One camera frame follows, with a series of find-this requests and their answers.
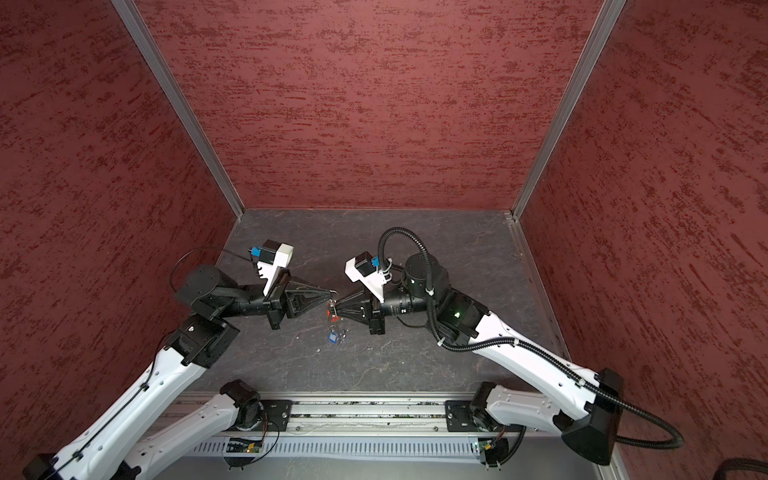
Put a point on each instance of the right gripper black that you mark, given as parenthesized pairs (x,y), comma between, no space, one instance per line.
(373,316)

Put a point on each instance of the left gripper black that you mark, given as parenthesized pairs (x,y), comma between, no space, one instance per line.
(303,289)

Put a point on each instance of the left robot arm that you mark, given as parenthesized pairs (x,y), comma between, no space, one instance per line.
(113,447)

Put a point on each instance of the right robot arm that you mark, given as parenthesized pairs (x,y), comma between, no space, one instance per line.
(569,400)

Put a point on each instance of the left circuit board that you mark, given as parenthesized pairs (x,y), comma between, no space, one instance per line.
(244,446)

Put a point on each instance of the circuit board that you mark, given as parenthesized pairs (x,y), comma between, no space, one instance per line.
(244,446)
(492,452)

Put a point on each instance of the right circuit board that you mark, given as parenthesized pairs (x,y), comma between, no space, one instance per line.
(492,452)

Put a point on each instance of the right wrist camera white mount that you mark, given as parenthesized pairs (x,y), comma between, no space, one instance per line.
(364,268)

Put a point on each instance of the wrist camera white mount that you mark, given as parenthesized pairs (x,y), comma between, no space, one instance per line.
(364,268)
(269,260)

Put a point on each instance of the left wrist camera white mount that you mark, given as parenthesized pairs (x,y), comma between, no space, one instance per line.
(269,260)

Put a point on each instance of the aluminium mounting rail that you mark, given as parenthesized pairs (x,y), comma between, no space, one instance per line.
(380,414)

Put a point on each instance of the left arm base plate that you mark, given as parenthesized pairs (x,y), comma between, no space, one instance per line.
(273,415)

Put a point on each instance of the white slotted cable duct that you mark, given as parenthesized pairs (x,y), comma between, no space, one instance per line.
(432,449)

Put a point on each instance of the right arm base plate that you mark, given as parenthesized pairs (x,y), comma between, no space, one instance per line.
(465,416)

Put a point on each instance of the left aluminium corner post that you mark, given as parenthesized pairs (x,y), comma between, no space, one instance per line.
(138,30)

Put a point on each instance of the aluminium corner post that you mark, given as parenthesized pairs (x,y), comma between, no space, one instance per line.
(602,28)
(138,30)

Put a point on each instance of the right aluminium corner post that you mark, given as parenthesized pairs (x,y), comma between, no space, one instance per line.
(602,28)

